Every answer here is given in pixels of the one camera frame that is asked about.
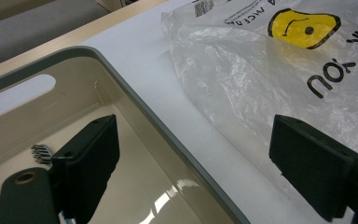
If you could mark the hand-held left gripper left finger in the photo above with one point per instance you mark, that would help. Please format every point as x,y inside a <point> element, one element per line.
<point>87,165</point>

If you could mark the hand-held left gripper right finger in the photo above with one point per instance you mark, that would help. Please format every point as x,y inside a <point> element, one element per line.
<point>313,168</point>

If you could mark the beige bin with grey rim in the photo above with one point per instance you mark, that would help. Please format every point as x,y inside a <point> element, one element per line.
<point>74,93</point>

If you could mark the clear printed plastic bag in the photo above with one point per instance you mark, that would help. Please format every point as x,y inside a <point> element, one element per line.
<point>245,77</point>

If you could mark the white board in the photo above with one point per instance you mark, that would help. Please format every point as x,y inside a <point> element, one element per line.
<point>143,62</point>

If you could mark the wooden table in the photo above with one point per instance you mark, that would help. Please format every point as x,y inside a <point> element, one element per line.
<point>74,35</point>

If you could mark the long wooden desk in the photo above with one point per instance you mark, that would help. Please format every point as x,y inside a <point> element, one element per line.
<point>6,9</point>

